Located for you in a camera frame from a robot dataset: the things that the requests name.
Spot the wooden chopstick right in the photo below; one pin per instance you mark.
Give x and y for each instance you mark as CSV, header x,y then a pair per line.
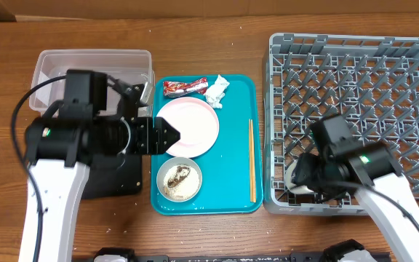
x,y
254,160

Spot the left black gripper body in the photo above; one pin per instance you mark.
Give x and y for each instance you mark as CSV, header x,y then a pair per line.
x,y
145,140

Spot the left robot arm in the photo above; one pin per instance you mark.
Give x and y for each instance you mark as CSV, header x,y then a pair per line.
x,y
94,134

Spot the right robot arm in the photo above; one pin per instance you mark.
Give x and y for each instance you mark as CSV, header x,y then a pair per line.
x,y
367,172

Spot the rice and food scraps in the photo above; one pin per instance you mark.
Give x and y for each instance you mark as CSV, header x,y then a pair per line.
x,y
181,182

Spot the white napkin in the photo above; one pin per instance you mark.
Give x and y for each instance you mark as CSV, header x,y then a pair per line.
x,y
216,92

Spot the wooden chopstick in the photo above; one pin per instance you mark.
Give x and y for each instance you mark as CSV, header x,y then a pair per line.
x,y
251,156
254,160

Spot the red snack wrapper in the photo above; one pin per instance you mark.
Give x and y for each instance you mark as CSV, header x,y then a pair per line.
x,y
179,89

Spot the clear plastic bin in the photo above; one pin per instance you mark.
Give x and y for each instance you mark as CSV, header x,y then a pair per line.
x,y
133,66

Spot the teal plastic tray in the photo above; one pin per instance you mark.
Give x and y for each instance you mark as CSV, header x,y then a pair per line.
x,y
225,167

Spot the pink plate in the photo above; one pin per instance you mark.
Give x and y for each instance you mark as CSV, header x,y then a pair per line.
x,y
197,123

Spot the black waste tray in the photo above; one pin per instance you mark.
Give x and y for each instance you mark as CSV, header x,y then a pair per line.
x,y
114,176

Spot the grey bowl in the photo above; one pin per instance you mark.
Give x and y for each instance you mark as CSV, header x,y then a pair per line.
x,y
167,165

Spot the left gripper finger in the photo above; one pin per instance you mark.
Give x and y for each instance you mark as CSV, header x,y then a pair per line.
x,y
165,129
171,145

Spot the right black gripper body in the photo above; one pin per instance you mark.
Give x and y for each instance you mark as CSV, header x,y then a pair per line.
x,y
313,173

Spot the grey dishwasher rack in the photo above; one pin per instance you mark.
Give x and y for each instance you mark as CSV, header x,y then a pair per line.
x,y
372,81

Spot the white paper cup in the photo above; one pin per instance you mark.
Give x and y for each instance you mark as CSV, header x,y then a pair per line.
x,y
288,181

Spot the wooden chopstick left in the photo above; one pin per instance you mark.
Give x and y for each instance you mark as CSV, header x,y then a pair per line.
x,y
251,156

